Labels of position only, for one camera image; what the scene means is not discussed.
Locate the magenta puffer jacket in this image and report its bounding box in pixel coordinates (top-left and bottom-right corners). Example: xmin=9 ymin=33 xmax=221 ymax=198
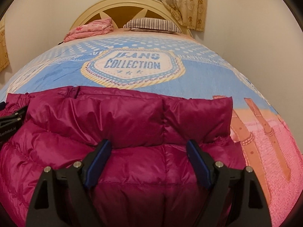
xmin=1 ymin=86 xmax=245 ymax=226

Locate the blue pink printed bedspread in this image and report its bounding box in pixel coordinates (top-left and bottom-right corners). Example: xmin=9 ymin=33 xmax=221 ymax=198
xmin=1 ymin=32 xmax=302 ymax=226

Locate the cream wooden headboard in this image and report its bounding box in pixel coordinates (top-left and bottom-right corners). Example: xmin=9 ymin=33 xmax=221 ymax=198
xmin=71 ymin=0 xmax=193 ymax=37

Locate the beige patterned curtain left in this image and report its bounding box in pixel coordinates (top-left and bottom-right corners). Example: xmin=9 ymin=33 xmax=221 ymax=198
xmin=0 ymin=17 xmax=10 ymax=72

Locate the folded pink blanket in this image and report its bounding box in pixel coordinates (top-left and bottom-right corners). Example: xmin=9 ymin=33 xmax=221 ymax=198
xmin=63 ymin=17 xmax=114 ymax=43

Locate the striped pillow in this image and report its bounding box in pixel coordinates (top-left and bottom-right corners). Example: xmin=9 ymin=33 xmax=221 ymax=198
xmin=123 ymin=17 xmax=182 ymax=33

